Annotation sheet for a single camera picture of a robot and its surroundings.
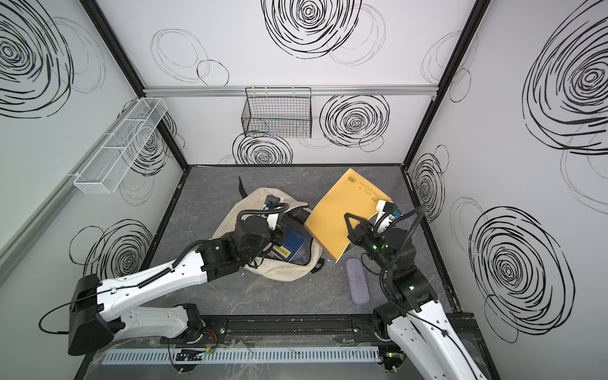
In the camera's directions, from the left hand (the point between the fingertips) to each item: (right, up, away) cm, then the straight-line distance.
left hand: (286, 215), depth 72 cm
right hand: (+17, -1, -6) cm, 18 cm away
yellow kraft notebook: (+13, -3, +3) cm, 13 cm away
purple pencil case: (+24, -24, +9) cm, 35 cm away
